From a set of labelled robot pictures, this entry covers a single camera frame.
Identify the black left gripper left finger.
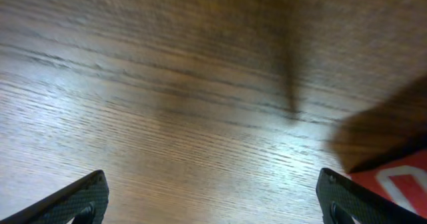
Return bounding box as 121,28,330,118
1,170,109,224

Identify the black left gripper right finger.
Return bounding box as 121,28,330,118
316,168,426,224

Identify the orange red t-shirt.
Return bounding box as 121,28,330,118
349,149,426,218

